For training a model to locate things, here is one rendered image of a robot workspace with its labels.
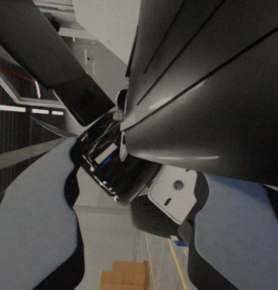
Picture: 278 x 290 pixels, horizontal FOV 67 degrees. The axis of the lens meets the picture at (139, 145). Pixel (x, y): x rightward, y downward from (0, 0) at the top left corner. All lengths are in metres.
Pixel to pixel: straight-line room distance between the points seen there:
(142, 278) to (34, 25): 8.19
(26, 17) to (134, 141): 0.28
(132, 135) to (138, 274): 8.10
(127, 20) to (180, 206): 0.40
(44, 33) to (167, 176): 0.28
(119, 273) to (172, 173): 7.95
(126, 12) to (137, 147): 0.41
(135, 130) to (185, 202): 0.16
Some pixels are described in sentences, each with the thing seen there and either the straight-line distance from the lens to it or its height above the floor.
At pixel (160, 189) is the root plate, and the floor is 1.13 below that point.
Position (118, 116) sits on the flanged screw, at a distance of 0.23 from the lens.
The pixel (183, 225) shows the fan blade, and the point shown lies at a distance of 0.29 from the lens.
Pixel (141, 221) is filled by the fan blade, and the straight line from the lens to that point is 0.53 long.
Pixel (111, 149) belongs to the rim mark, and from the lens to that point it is 0.26.
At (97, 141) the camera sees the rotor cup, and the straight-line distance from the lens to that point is 0.26.
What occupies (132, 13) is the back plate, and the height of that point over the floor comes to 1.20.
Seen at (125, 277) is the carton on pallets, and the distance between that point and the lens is 8.32.
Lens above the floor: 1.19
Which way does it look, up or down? 4 degrees down
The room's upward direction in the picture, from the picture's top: 85 degrees counter-clockwise
